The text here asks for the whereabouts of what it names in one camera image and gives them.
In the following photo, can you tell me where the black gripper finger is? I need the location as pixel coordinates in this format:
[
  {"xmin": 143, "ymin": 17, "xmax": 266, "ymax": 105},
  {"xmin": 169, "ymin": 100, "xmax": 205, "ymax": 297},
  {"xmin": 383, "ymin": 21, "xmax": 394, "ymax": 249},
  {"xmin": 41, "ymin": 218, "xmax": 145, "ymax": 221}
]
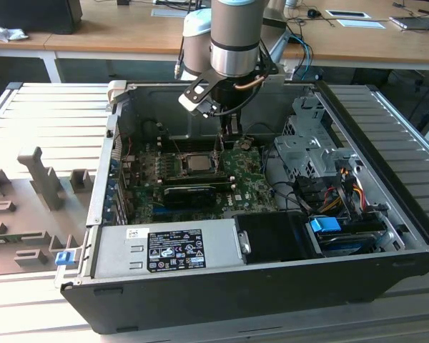
[{"xmin": 220, "ymin": 112, "xmax": 245, "ymax": 144}]

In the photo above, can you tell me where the metal socket cover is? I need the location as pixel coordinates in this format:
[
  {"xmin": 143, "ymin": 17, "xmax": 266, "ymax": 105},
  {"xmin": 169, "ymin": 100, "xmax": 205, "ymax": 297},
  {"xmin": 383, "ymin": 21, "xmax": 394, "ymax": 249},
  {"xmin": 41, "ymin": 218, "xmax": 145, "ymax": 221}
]
[{"xmin": 212, "ymin": 132, "xmax": 227, "ymax": 172}]

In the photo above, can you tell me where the silver topped CPU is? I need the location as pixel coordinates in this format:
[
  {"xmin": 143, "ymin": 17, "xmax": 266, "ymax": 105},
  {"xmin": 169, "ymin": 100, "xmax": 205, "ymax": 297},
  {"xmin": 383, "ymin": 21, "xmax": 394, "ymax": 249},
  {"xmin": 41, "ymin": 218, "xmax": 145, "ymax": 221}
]
[{"xmin": 184, "ymin": 154, "xmax": 211, "ymax": 173}]

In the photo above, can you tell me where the CPU socket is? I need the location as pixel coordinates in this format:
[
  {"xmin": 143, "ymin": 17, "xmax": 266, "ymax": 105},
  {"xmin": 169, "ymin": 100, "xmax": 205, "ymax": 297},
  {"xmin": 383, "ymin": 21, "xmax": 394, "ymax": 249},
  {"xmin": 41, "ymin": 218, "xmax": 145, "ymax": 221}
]
[{"xmin": 177, "ymin": 149, "xmax": 221, "ymax": 179}]

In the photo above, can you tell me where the green motherboard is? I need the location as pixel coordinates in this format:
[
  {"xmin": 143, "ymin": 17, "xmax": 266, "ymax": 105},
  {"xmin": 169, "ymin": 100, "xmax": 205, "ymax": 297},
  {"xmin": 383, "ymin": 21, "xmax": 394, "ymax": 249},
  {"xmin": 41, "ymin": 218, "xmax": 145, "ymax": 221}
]
[{"xmin": 119, "ymin": 137, "xmax": 285, "ymax": 225}]

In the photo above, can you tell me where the silver metal drive cage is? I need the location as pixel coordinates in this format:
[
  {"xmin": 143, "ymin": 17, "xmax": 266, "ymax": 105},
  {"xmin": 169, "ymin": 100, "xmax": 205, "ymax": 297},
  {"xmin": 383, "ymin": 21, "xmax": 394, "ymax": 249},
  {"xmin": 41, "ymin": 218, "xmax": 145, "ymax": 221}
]
[{"xmin": 273, "ymin": 96, "xmax": 365, "ymax": 187}]

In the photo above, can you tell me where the white framed desk hatch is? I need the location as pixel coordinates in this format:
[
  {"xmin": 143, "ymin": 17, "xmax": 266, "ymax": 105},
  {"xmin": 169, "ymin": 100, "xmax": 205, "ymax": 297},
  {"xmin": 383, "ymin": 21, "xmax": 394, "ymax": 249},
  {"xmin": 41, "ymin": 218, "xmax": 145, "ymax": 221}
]
[
  {"xmin": 324, "ymin": 9, "xmax": 372, "ymax": 19},
  {"xmin": 336, "ymin": 18, "xmax": 390, "ymax": 30},
  {"xmin": 151, "ymin": 6, "xmax": 191, "ymax": 18}
]

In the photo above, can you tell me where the beige plastic case latch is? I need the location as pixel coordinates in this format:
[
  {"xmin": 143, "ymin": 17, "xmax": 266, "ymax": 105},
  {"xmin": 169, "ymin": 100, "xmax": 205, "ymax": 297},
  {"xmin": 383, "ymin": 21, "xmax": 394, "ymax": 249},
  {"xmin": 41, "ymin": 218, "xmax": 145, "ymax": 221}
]
[{"xmin": 107, "ymin": 80, "xmax": 128, "ymax": 108}]

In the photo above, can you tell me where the wooden office desk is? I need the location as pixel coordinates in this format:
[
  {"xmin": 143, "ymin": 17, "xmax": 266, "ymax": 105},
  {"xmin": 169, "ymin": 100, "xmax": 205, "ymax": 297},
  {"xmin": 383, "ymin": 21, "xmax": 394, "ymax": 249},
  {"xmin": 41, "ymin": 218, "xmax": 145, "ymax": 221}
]
[{"xmin": 0, "ymin": 0, "xmax": 429, "ymax": 71}]

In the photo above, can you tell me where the blue disk carrier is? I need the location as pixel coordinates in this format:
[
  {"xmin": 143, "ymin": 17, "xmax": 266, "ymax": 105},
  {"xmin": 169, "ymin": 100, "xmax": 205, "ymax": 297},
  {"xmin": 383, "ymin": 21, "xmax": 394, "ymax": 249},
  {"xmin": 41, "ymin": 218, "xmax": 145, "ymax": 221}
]
[{"xmin": 308, "ymin": 216, "xmax": 385, "ymax": 257}]

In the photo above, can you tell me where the grey power supply unit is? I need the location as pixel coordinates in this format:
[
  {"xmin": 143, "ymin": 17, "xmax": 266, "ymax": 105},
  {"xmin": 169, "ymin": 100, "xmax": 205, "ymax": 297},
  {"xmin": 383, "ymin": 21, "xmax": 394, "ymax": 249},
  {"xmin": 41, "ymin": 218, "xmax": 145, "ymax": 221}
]
[{"xmin": 92, "ymin": 218, "xmax": 244, "ymax": 279}]

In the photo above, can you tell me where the black open PC case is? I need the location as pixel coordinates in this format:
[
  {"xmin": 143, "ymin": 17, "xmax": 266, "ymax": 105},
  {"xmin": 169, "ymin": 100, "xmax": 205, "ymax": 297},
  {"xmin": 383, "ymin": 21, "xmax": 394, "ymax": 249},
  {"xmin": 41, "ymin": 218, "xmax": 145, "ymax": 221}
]
[{"xmin": 59, "ymin": 80, "xmax": 429, "ymax": 335}]

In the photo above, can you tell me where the grey closed laptop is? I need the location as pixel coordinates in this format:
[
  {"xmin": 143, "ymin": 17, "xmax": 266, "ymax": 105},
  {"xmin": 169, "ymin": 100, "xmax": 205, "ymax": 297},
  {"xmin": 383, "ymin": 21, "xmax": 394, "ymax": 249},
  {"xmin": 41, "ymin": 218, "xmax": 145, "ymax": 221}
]
[{"xmin": 388, "ymin": 14, "xmax": 429, "ymax": 32}]

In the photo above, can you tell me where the black box case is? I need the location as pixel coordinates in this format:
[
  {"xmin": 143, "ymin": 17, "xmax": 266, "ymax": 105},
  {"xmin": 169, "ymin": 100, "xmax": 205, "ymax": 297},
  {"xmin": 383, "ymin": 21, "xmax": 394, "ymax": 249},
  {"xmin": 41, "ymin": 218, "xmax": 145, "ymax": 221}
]
[{"xmin": 0, "ymin": 0, "xmax": 83, "ymax": 35}]

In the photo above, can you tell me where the brown grey parts rack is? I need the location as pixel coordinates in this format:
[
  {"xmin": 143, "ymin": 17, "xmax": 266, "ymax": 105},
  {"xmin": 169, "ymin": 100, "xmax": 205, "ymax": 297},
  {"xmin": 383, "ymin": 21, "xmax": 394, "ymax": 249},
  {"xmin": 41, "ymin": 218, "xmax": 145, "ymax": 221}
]
[{"xmin": 0, "ymin": 146, "xmax": 97, "ymax": 278}]

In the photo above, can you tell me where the crumpled white paper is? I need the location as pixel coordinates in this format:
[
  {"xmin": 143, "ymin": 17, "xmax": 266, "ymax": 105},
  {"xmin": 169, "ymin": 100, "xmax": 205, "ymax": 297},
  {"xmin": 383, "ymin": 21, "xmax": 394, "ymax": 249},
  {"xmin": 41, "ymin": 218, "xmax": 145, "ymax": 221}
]
[{"xmin": 0, "ymin": 19, "xmax": 29, "ymax": 43}]

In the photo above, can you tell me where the blue hanging cable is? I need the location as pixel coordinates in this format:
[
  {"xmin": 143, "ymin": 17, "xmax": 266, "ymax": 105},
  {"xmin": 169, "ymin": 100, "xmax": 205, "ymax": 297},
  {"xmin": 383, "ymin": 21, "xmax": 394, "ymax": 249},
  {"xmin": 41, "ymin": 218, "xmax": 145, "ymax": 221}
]
[{"xmin": 292, "ymin": 32, "xmax": 314, "ymax": 78}]

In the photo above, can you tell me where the yellow red power wire bundle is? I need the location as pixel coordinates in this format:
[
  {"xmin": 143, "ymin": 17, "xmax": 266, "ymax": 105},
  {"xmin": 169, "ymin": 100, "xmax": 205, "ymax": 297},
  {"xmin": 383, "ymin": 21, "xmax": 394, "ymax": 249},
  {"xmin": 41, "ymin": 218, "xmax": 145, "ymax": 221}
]
[{"xmin": 320, "ymin": 166, "xmax": 369, "ymax": 215}]

